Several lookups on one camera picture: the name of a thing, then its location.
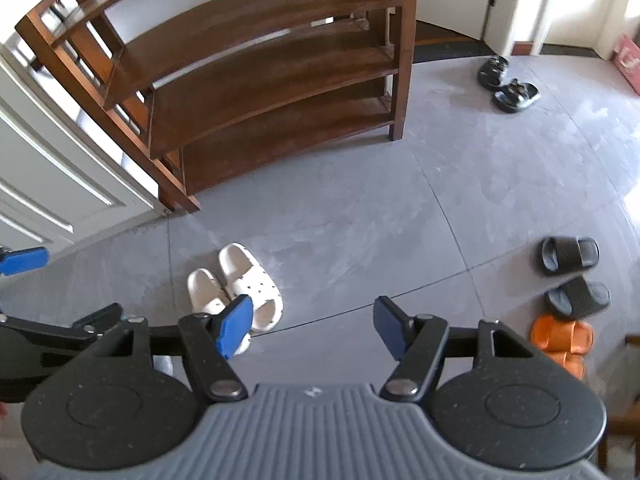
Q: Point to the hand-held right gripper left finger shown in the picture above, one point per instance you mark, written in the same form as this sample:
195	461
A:
232	330

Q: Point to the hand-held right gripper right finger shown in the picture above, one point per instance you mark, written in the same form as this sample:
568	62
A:
392	327

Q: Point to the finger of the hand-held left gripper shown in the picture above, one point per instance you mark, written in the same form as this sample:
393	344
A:
100	317
25	261

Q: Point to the white perforated slipper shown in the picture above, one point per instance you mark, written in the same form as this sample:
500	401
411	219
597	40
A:
245	270
205	295

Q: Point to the wooden shoe rack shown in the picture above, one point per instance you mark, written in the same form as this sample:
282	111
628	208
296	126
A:
260	60

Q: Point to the white panelled door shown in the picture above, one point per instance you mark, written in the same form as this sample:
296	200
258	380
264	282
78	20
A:
50	185

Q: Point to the orange slide sandal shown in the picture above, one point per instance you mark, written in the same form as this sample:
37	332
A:
560	332
572	362

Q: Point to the dark grey slide sandal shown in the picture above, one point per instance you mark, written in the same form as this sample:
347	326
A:
580	295
575	252

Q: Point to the black gold-buckled slipper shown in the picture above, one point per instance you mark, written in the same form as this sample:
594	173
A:
515	96
492	71

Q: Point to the pink bag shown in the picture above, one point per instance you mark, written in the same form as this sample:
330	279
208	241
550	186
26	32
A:
630	60

